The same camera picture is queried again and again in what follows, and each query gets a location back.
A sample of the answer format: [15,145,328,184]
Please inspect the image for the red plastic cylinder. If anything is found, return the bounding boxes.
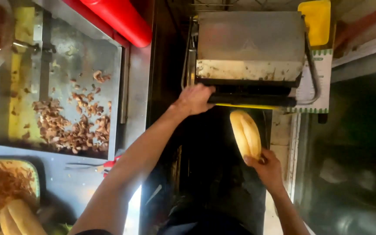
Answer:
[62,0,153,48]

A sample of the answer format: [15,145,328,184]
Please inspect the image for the long bread roll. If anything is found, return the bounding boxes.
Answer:
[229,110,262,161]

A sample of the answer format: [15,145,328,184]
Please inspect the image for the white green-edged paper sheet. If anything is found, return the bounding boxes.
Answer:
[286,48,334,114]

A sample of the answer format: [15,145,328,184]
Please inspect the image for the red-handled metal tongs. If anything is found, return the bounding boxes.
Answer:
[65,155,122,177]

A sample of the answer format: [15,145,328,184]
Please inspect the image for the person's right hand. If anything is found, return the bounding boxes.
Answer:
[243,148,284,194]

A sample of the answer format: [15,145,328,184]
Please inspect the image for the person's dark apron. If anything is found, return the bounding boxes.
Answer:
[157,108,273,235]

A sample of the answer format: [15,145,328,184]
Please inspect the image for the heap of chopped cooked meat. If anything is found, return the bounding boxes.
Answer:
[22,70,112,154]

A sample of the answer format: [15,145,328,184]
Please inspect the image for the tray of shredded brown filling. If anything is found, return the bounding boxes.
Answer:
[0,158,41,226]

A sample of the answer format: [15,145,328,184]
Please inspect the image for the steel meat tray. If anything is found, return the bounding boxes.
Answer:
[0,7,123,161]

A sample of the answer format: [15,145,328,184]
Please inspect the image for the person's left hand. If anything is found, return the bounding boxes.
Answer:
[173,83,216,116]

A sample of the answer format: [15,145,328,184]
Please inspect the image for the steel sandwich press grill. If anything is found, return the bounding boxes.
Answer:
[181,11,322,110]

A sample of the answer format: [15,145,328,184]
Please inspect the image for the yellow plastic container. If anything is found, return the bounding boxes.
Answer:
[298,0,332,47]

